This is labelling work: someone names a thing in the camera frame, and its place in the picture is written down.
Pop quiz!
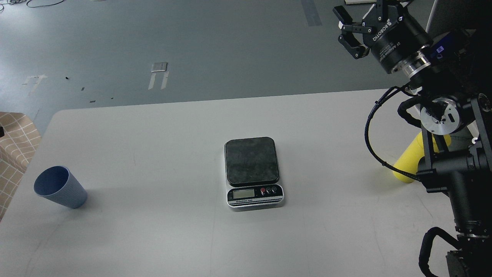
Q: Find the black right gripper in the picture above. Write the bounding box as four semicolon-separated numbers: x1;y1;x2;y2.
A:
333;0;432;74

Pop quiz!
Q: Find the yellow squeeze bottle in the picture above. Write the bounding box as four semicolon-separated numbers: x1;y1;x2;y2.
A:
392;132;452;184

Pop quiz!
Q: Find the blue ribbed cup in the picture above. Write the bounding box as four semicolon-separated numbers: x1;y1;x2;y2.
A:
33;165;88;209

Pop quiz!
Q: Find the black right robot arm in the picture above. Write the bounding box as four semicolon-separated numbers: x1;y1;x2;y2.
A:
333;0;491;277

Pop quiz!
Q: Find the digital kitchen scale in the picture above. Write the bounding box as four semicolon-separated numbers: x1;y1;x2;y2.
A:
224;137;285;210

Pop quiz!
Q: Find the grey office chair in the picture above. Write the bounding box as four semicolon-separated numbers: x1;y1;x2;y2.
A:
426;0;491;37

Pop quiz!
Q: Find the metal floor plate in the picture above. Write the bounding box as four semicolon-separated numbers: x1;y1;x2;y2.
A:
151;62;168;73

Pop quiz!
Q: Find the tan checkered cloth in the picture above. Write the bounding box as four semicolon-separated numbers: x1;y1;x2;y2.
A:
0;112;42;219

